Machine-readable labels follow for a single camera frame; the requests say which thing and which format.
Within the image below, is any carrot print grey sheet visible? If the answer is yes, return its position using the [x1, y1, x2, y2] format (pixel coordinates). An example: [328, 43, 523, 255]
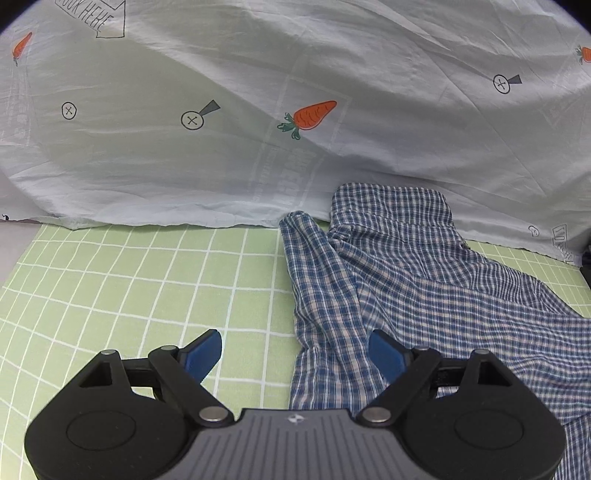
[0, 0, 591, 269]

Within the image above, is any blue plaid shirt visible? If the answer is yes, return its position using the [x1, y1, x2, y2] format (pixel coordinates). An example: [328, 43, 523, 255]
[278, 182, 591, 480]

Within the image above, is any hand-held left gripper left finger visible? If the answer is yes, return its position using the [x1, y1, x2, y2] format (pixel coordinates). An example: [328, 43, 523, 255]
[76, 329, 233, 424]

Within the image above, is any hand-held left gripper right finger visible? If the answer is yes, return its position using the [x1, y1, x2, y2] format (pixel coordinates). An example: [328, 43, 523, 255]
[360, 329, 519, 424]

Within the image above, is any green grid mat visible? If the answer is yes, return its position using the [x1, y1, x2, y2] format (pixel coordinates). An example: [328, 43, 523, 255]
[0, 224, 591, 480]

